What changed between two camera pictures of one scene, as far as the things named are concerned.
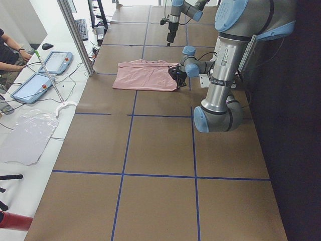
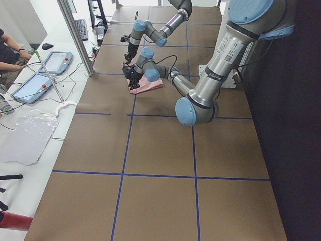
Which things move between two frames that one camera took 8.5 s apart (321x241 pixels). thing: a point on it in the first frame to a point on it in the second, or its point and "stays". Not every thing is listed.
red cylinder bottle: (11, 220) stays
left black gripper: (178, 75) to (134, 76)
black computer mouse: (46, 46) stays
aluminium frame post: (69, 21) stays
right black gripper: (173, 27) to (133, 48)
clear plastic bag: (25, 142) stays
